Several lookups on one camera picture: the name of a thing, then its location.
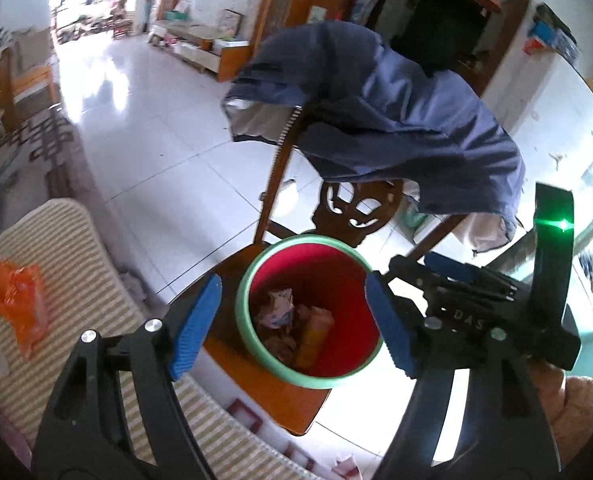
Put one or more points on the carved wooden chair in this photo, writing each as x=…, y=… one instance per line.
x=356, y=210

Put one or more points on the crumpled white wrapper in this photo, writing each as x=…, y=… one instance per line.
x=276, y=310

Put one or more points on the orange carton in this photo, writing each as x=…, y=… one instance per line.
x=314, y=335

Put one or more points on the striped yellow white tablecloth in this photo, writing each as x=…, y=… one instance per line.
x=76, y=260

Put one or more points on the blue jacket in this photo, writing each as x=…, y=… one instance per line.
x=376, y=110

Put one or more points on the white mat with red squares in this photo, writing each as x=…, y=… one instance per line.
x=244, y=412

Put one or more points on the blue box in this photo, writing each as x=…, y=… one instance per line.
x=546, y=35

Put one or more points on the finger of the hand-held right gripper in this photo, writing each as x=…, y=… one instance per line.
x=406, y=270
x=449, y=266

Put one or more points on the red bin with green rim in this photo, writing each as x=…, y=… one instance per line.
x=326, y=275

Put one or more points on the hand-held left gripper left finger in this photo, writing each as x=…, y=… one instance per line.
x=196, y=327

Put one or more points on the low white wooden cabinet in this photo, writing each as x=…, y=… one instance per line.
x=201, y=45

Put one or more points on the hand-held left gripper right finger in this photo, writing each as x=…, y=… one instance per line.
x=389, y=325

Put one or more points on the orange snack wrapper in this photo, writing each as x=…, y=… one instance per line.
x=16, y=295

